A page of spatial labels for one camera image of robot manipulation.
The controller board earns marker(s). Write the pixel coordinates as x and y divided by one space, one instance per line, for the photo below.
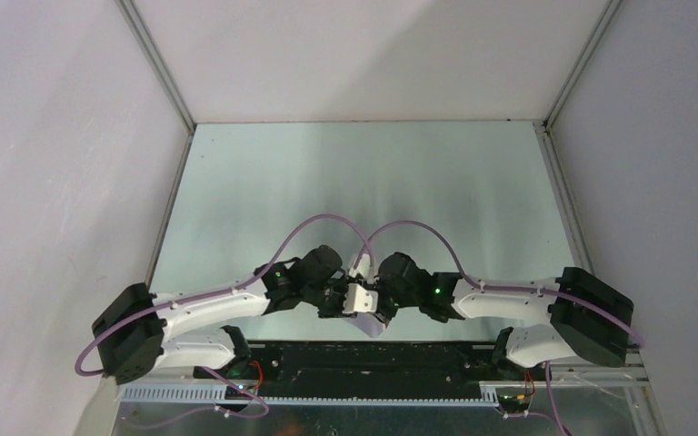
513 406
237 393

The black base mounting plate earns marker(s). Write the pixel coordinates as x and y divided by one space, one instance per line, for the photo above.
343 370

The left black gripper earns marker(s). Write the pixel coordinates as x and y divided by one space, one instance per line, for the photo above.
334 299

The right controller board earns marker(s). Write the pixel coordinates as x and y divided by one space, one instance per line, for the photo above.
513 406

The aluminium frame rail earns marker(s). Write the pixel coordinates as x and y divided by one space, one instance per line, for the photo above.
191 386

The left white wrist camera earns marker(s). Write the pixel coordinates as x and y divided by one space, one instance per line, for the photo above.
360 300

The left controller board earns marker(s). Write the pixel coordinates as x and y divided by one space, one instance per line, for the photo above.
237 393

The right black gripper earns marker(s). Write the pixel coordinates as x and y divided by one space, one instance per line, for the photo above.
384 302

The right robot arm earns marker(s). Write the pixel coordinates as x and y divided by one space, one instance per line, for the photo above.
572 315

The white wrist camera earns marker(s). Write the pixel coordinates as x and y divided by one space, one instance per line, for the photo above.
362 267
360 300

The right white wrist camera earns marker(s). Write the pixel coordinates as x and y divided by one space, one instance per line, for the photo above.
362 267

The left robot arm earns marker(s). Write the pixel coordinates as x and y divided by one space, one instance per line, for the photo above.
140 331

